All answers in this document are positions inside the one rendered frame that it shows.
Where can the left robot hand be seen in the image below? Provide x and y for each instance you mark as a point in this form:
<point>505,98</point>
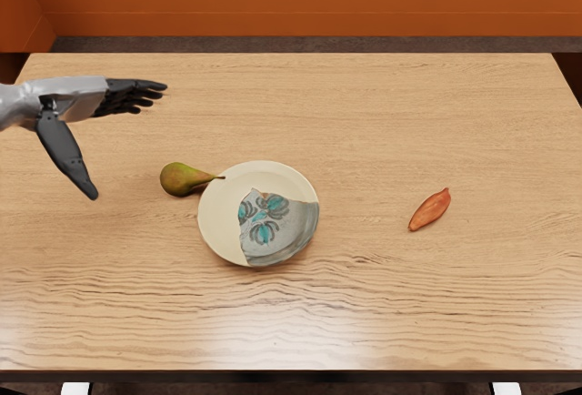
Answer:
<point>73,97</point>

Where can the cream plate with teal print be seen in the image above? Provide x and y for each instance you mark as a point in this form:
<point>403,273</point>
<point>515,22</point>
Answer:
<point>236,204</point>

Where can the orange-red elongated fruit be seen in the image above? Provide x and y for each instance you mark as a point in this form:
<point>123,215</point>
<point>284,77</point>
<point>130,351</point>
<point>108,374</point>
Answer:
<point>429,209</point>

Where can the green-brown pear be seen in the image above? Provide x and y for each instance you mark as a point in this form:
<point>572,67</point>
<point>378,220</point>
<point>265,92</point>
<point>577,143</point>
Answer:
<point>178,179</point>

